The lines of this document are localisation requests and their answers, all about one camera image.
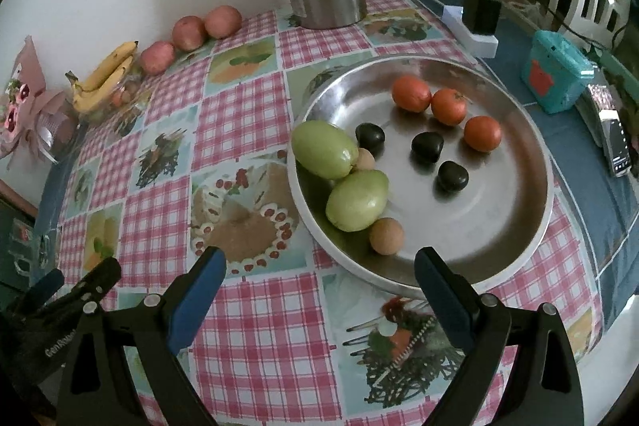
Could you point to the brown round fruit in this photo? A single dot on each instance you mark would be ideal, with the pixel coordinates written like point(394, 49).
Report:
point(365, 160)
point(386, 236)

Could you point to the white power strip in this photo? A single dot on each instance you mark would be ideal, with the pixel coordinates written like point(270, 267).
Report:
point(482, 45)

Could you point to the yellow banana bunch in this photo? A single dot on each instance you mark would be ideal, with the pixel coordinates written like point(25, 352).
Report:
point(102, 76)

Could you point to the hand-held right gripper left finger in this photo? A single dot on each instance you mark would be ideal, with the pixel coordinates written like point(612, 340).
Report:
point(197, 301)

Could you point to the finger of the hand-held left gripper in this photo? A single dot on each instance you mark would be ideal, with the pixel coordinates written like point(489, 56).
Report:
point(102, 279)
point(47, 286)

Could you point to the pink checked tablecloth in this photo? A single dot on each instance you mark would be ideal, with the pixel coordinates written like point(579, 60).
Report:
point(239, 106)

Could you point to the teal box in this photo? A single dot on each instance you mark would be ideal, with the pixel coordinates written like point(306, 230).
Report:
point(554, 71)

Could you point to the glass fruit bowl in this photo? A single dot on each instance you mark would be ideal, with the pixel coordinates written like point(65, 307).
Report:
point(125, 106)

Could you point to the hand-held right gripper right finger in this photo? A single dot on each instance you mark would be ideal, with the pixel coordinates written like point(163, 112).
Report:
point(444, 301)

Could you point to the large steel bowl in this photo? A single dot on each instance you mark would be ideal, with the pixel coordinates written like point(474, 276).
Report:
point(489, 216)

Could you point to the green mango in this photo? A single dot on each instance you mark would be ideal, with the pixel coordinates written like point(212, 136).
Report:
point(322, 149)
point(358, 200)

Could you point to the mint green plastic lid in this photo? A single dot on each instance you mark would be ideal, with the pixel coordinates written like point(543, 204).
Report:
point(621, 71)

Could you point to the pink flower bouquet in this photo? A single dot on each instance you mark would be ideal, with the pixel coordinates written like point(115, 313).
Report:
point(30, 111)

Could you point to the remote in plastic bag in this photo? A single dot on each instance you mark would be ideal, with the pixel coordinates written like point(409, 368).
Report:
point(614, 141)

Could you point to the black charger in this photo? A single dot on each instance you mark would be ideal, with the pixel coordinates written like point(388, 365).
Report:
point(482, 9)

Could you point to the red apple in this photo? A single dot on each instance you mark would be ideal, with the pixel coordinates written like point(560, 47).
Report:
point(156, 57)
point(223, 22)
point(189, 33)

